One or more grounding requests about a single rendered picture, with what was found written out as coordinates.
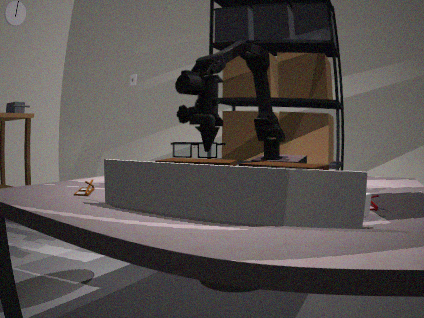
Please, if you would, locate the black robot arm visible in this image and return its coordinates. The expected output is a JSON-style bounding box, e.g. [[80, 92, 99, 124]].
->
[[175, 40, 285, 160]]

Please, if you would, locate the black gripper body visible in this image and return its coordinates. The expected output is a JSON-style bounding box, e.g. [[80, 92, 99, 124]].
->
[[189, 96, 223, 126]]

